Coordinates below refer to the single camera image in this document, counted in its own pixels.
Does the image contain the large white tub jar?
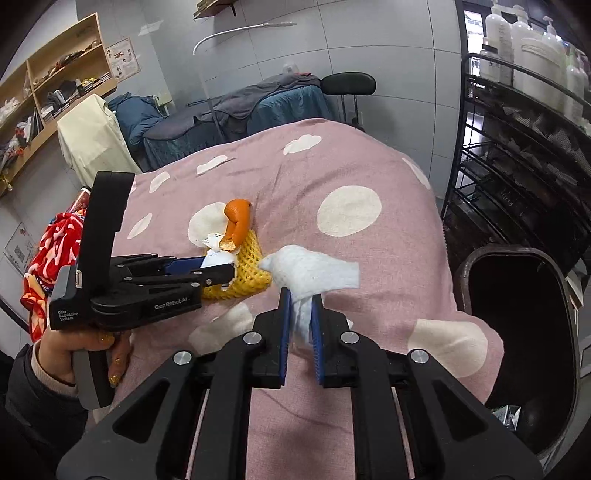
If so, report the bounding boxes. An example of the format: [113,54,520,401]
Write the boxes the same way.
[513,36,567,112]

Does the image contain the dark trash bin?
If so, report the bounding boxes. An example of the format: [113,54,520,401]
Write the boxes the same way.
[454,245,579,458]

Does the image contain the wooden cubby shelf unit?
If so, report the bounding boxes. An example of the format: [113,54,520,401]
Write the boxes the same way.
[1,12,118,193]

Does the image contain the blue massage bed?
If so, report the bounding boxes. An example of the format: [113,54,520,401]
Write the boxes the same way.
[108,73,335,172]

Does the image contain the lower wooden wall shelf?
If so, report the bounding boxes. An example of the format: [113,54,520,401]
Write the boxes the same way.
[193,0,236,20]

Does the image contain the cream cloth covered chair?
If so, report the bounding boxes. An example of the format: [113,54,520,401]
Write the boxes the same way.
[57,94,141,186]

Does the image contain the wall poster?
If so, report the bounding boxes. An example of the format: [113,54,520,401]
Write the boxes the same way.
[105,37,140,82]

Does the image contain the black round stool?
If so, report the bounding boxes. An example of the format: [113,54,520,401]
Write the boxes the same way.
[321,72,377,131]

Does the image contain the white tissue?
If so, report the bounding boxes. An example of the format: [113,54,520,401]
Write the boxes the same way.
[259,245,361,352]

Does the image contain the left hand painted nails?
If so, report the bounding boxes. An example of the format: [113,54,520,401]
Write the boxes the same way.
[37,329,132,387]

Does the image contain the pink polka dot blanket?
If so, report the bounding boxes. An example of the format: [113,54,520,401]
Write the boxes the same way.
[113,119,504,479]

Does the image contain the white packet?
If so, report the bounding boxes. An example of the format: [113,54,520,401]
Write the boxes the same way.
[201,233,238,268]

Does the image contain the red patterned cloth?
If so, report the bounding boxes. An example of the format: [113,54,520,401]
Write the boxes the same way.
[20,186,91,343]

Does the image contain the yellow foam fruit net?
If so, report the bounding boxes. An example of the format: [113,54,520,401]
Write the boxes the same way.
[202,229,273,301]

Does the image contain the green clear plastic wrapper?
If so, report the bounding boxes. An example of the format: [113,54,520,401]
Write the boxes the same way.
[492,405,521,431]

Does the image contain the white arc floor lamp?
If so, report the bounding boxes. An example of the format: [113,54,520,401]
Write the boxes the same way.
[192,21,297,113]

